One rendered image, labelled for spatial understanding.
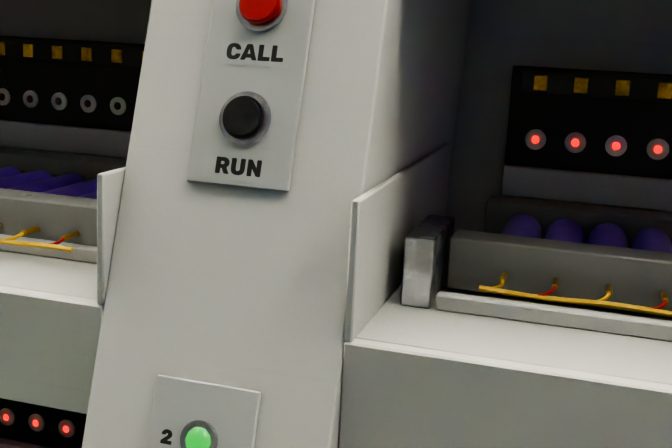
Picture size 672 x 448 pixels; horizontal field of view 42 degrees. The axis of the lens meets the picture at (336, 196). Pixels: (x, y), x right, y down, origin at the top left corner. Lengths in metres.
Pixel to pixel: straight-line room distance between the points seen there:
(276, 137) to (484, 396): 0.12
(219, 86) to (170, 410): 0.12
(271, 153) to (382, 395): 0.09
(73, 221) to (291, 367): 0.14
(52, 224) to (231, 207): 0.12
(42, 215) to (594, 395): 0.25
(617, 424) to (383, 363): 0.08
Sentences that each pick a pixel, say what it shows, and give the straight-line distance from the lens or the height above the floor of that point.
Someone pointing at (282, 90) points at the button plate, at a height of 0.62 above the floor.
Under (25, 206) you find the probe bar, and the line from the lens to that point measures 0.42.
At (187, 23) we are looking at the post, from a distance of 0.35.
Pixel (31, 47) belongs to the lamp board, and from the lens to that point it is 0.58.
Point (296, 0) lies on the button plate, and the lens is 0.33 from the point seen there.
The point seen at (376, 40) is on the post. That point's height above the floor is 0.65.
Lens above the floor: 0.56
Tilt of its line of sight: 6 degrees up
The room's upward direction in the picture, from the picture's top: 8 degrees clockwise
